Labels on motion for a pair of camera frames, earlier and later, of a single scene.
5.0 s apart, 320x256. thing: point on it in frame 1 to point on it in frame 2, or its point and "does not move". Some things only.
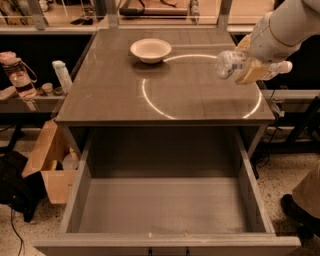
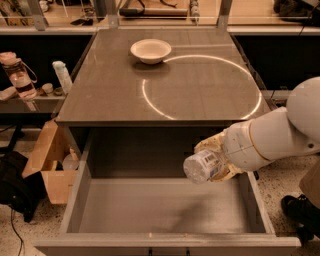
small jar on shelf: x=48 y=88 does not move
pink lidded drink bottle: x=21 y=74 does not move
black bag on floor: x=22 y=193 does not move
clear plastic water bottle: x=230 y=63 to x=199 y=167
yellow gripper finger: x=254 y=73 to x=229 y=172
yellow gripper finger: x=245 y=43 to x=214 y=143
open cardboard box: x=56 y=158 does not move
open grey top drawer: x=166 y=191 does not move
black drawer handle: x=187 y=251 does not move
